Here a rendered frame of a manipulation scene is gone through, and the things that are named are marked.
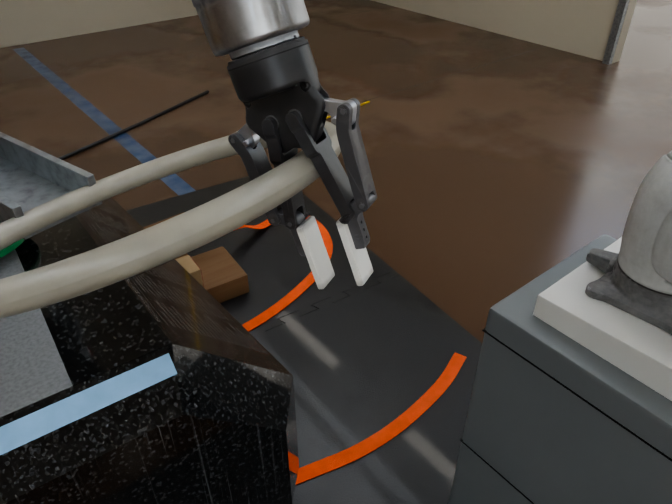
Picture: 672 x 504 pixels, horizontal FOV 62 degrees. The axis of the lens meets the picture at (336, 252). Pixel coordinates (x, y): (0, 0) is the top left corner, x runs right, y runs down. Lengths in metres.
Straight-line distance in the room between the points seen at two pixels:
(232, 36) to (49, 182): 0.58
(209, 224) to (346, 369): 1.58
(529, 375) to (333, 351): 1.08
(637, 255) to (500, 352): 0.30
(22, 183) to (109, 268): 0.59
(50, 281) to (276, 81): 0.24
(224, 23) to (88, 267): 0.22
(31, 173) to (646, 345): 1.02
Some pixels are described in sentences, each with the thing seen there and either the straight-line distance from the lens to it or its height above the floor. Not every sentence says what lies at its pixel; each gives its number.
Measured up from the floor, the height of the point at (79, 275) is 1.23.
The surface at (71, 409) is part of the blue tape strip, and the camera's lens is 1.00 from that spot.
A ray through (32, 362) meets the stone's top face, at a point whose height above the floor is 0.80.
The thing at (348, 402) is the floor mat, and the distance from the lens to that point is 1.91.
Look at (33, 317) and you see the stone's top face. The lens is 1.16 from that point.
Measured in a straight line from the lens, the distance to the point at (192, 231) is 0.45.
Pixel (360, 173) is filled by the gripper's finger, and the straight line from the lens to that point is 0.51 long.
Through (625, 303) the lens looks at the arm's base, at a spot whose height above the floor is 0.87.
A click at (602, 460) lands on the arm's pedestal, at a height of 0.64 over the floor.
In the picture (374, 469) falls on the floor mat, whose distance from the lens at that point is 1.77.
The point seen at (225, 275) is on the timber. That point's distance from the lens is 2.29.
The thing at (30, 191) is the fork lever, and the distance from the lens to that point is 1.00.
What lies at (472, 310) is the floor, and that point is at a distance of 2.31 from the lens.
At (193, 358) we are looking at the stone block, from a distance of 1.04.
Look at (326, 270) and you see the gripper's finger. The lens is 0.58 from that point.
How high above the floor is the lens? 1.49
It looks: 36 degrees down
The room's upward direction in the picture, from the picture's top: straight up
